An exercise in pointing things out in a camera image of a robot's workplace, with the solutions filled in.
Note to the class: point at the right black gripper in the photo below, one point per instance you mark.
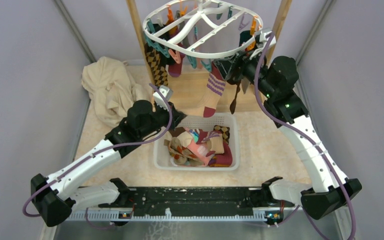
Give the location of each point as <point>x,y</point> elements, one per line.
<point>227,66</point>

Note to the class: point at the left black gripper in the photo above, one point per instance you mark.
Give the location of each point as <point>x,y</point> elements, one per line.
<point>178,116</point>

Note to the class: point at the cream sock brown toe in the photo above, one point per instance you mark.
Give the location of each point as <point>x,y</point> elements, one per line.
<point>180,136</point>

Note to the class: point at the cream argyle sock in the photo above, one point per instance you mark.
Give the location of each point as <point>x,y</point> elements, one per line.
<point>182,156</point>

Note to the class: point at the brown yellow argyle sock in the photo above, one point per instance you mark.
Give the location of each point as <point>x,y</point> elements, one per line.
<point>225,132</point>

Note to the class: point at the wooden hanger rack frame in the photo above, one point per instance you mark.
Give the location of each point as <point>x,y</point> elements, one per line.
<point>201,12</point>

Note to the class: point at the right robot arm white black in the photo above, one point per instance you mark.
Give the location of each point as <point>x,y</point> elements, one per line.
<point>330,188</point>

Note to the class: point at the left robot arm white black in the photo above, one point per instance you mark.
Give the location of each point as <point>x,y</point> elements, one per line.
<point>57,195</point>

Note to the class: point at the white oval clip hanger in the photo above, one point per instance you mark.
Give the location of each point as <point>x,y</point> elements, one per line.
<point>202,29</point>

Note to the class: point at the dark brown striped sock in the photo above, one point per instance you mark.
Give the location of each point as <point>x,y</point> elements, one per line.
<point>233,105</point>

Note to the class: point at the beige crumpled cloth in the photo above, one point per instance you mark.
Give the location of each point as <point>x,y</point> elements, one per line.
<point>112,89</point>

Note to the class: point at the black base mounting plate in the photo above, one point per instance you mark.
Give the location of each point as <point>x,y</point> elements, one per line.
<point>194,201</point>

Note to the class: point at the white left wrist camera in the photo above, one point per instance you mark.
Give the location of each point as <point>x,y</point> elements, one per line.
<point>162,96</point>

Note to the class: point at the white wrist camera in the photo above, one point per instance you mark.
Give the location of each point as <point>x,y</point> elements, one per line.
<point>162,96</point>
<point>265,39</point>

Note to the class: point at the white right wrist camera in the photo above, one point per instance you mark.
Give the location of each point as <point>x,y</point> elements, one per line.
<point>265,39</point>

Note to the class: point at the aluminium rail frame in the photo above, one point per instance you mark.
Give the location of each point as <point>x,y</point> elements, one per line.
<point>285,223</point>

